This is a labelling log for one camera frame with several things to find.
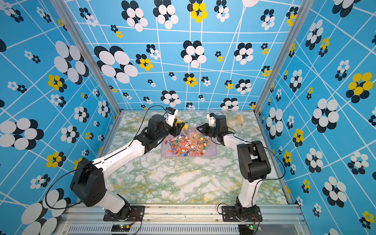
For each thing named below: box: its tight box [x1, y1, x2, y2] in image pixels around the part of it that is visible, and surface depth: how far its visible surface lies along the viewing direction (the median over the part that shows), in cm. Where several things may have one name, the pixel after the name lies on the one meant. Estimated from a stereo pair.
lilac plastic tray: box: [160, 134, 218, 158], surface depth 98 cm
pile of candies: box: [163, 133, 212, 157], surface depth 98 cm
